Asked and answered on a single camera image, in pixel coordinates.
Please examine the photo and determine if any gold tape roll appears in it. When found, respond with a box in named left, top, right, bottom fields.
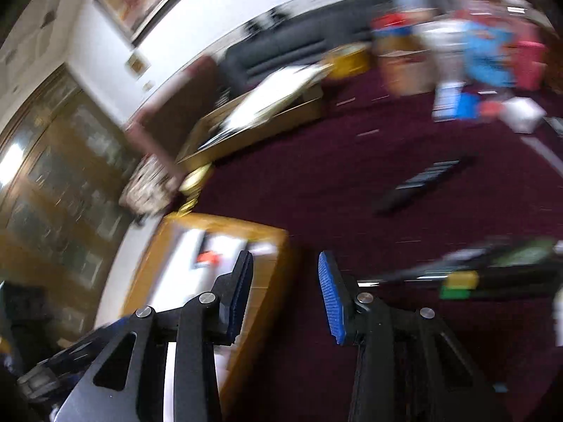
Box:
left=323, top=43, right=372, bottom=80

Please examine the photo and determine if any blue bag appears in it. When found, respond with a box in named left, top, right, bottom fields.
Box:
left=460, top=18, right=517, bottom=89

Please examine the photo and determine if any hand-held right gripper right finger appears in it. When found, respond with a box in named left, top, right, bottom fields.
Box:
left=318, top=250, right=511, bottom=422

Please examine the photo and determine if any black sofa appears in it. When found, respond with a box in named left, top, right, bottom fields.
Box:
left=220, top=0, right=397, bottom=97

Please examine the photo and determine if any brown armchair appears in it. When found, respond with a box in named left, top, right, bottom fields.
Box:
left=125, top=55, right=221, bottom=185

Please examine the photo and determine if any stack of white papers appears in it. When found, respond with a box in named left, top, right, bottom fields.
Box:
left=198, top=64, right=335, bottom=146

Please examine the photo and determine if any black marker on cloth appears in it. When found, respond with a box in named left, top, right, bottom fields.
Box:
left=374, top=154, right=478, bottom=216

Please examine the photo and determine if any small gold lid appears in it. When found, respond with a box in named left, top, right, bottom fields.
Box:
left=178, top=162, right=214, bottom=194

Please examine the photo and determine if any gold box white lining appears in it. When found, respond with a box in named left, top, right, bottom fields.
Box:
left=121, top=212, right=291, bottom=405

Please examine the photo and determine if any patterned bag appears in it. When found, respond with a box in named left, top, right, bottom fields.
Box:
left=119, top=154, right=177, bottom=220

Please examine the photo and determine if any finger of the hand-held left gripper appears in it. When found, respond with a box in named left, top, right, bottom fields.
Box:
left=42, top=316, right=128, bottom=367

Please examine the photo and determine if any small white box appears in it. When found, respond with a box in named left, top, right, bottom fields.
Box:
left=499, top=97, right=546, bottom=133

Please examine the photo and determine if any gold box with papers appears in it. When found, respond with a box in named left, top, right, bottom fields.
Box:
left=176, top=83, right=324, bottom=165

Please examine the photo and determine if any small square wall frame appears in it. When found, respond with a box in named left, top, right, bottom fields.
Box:
left=125, top=53, right=150, bottom=75

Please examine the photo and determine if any wooden glass-door cabinet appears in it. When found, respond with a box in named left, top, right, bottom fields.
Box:
left=0, top=64, right=141, bottom=344

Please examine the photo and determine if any yellow and green block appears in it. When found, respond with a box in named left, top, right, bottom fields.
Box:
left=440, top=273, right=480, bottom=300

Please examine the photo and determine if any small blue packet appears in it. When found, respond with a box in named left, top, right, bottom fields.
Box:
left=455, top=92, right=480, bottom=119

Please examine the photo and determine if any pink object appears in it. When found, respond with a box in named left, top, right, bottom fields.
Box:
left=514, top=22, right=548, bottom=91

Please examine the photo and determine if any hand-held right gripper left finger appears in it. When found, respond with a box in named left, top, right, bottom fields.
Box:
left=55, top=250, right=254, bottom=422

